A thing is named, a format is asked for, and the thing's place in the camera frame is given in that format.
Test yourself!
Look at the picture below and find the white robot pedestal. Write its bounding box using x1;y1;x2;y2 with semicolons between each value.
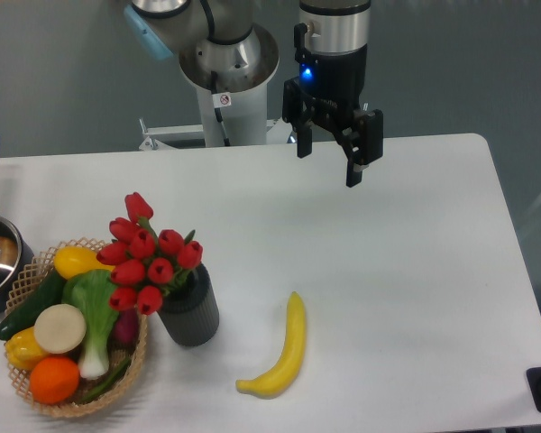
139;85;296;151

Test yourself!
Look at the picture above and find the beige round bun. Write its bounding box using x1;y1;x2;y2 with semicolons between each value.
33;304;87;355

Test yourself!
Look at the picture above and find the woven wicker basket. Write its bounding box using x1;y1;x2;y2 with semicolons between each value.
5;237;148;418

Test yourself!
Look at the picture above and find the red tulip bouquet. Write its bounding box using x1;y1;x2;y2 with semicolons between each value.
96;192;203;315

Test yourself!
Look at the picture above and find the yellow lemon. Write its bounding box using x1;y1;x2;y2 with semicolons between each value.
5;327;50;371

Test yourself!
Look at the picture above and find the yellow banana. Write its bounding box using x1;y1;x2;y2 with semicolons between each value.
235;291;307;399

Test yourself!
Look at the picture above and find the yellow squash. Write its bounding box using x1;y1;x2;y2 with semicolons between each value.
53;246;114;280

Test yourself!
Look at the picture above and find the orange fruit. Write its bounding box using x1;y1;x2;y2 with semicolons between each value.
30;356;80;404

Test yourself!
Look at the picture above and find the purple radish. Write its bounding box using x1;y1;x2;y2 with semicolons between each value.
112;309;139;345

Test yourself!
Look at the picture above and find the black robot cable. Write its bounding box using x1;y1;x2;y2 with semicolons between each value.
209;70;232;147

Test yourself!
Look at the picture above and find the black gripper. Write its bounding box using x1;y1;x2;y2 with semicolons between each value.
282;23;383;188

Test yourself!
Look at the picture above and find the dark green cucumber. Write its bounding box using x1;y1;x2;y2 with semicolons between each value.
0;270;67;341

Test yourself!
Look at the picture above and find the green bok choy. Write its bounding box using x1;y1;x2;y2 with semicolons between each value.
62;270;118;380

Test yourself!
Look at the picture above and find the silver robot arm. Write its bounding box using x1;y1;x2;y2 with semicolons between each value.
124;1;383;186

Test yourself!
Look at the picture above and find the dark grey ribbed vase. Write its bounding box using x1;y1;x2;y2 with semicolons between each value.
158;264;220;347

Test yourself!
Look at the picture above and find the green bean pod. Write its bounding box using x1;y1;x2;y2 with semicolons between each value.
78;358;132;404

